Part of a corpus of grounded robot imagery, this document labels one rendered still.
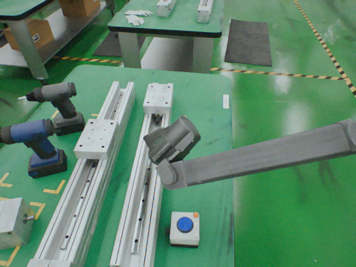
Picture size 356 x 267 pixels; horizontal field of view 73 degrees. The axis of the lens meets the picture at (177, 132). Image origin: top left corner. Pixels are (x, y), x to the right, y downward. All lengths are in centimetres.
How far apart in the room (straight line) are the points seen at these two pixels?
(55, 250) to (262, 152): 59
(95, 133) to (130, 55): 147
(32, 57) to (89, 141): 213
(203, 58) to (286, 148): 175
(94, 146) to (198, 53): 149
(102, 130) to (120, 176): 18
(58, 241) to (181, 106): 74
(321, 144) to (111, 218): 62
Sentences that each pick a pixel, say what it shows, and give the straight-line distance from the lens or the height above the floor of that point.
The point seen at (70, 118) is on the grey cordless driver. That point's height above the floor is 85.
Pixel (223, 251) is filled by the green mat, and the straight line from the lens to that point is 77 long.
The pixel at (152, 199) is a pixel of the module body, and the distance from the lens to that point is 73.
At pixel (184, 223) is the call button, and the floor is 85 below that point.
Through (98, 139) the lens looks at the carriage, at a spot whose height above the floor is 90.
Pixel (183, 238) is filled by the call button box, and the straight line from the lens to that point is 71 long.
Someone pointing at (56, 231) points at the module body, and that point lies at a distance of 76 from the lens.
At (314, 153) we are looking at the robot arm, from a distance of 46.
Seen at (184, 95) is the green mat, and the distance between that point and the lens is 123.
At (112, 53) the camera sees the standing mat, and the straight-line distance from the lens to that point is 348.
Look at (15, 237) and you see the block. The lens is 84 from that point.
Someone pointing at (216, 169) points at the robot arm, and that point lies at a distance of 50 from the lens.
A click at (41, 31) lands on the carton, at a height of 37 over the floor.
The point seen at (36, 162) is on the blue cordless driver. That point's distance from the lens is 96.
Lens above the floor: 150
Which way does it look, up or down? 44 degrees down
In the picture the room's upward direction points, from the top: straight up
